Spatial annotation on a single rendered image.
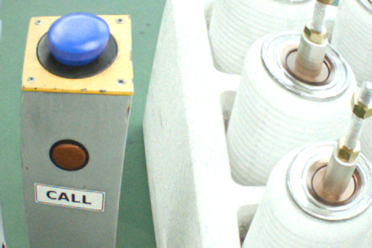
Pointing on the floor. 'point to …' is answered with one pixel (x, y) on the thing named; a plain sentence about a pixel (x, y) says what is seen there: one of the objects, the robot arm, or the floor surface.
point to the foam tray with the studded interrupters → (195, 132)
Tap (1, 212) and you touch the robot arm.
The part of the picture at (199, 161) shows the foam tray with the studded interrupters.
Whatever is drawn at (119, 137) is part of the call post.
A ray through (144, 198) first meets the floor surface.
